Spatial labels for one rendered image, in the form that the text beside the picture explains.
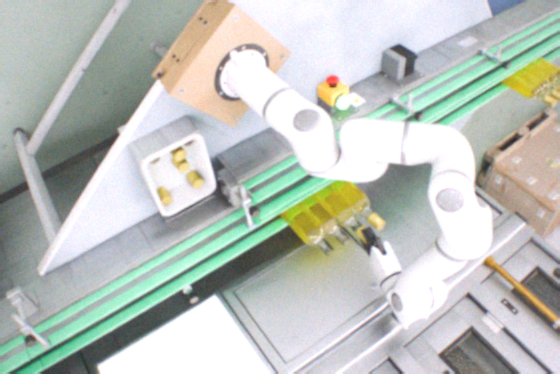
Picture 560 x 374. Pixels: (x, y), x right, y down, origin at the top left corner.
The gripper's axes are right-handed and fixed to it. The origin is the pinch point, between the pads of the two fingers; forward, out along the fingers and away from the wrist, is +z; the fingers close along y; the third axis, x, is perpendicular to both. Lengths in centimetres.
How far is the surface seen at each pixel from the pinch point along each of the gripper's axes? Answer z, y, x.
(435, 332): -27.5, -16.8, -9.3
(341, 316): -13.8, -12.4, 14.2
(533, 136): 188, -238, -313
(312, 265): 5.1, -12.4, 15.4
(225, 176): 24.7, 16.0, 32.3
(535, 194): 122, -240, -260
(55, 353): -1, -2, 93
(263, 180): 20.7, 13.8, 22.7
